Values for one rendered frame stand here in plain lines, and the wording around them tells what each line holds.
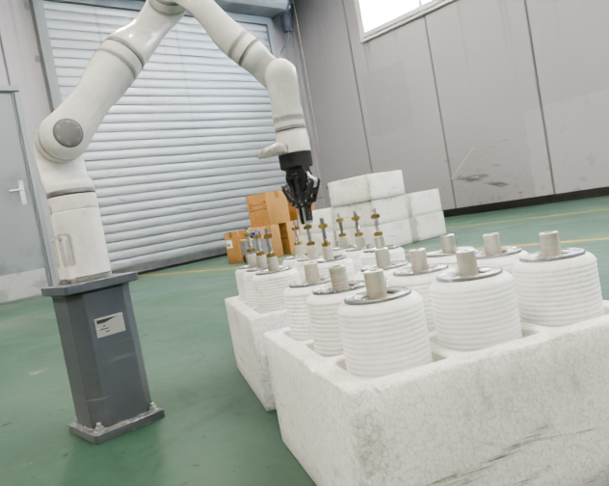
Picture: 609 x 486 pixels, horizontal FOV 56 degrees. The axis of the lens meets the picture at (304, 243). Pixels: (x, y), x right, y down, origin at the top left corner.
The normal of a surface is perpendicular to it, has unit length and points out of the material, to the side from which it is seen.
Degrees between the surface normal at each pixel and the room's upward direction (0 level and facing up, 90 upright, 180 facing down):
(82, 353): 90
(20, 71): 90
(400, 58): 90
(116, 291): 94
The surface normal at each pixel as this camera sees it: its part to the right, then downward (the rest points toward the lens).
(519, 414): 0.29, 0.00
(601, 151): -0.73, 0.17
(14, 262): 0.66, -0.07
